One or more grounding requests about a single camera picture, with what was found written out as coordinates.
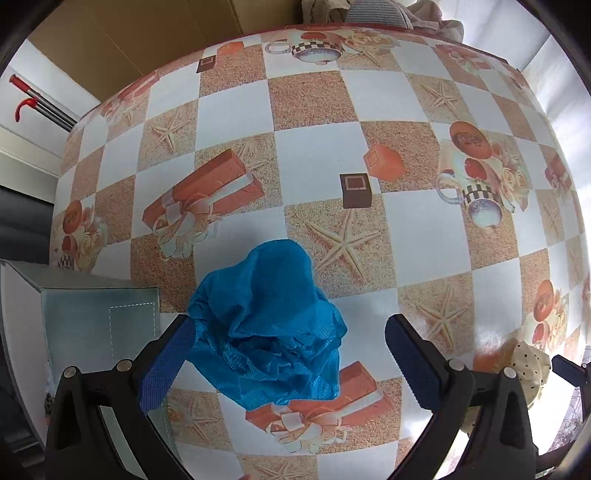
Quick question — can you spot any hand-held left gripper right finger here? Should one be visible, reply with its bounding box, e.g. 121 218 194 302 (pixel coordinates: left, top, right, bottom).
385 314 539 480

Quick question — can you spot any blue shoe cover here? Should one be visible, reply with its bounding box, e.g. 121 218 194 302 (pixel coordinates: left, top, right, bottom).
187 240 348 411

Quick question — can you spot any pale pink cloth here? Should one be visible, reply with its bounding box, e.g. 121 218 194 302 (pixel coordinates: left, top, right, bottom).
406 0 465 42

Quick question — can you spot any checked printed tablecloth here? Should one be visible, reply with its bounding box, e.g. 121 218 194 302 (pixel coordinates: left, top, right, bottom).
48 21 591 480

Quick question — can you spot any brown cardboard sheet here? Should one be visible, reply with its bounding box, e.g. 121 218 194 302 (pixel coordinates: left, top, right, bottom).
28 0 308 104

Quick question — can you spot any white curtain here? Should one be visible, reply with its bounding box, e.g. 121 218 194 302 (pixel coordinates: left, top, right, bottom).
522 28 591 185

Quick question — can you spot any grey striped hat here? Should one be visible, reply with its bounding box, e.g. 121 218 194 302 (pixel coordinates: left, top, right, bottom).
344 0 414 29

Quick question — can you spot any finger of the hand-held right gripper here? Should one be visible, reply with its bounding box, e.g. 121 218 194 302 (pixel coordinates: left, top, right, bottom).
551 354 591 388

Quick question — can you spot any cream polka dot hat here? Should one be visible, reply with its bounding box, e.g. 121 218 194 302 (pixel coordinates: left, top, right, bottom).
459 340 552 435

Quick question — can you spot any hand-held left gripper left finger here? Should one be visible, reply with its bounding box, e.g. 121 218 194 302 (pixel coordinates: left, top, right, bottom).
44 315 198 480

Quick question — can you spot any red handled metal mop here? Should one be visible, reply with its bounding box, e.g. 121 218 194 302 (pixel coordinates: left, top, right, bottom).
8 75 78 132

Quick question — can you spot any large white cardboard box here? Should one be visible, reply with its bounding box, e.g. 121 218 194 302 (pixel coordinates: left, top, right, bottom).
0 259 185 480

